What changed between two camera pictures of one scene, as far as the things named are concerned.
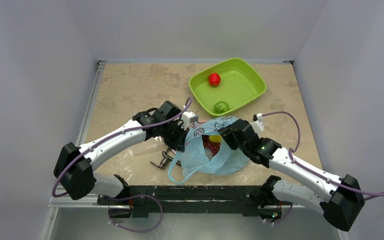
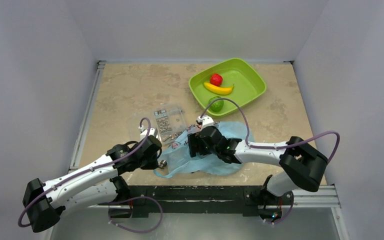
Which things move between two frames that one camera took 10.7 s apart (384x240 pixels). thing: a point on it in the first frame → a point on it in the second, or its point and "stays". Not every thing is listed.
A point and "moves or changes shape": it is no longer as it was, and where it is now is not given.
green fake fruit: [221, 107] moves or changes shape
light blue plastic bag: [225, 161] moves or changes shape
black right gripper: [231, 138] → [194, 145]
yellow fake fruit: [215, 138] moves or changes shape
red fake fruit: [214, 79] stays
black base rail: [193, 201] stays
